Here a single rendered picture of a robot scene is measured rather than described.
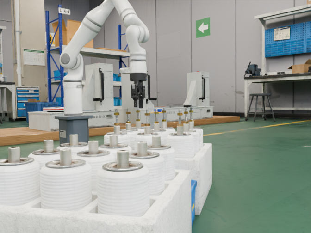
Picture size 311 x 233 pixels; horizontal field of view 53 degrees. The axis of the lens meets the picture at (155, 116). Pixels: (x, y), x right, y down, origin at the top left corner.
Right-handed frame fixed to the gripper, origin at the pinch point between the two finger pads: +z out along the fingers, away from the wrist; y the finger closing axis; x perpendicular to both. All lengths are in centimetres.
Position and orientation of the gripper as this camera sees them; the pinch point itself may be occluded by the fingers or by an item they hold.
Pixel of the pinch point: (138, 105)
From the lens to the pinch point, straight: 137.7
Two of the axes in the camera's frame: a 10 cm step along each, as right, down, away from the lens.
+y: 2.5, -0.5, 9.7
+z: 0.1, 10.0, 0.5
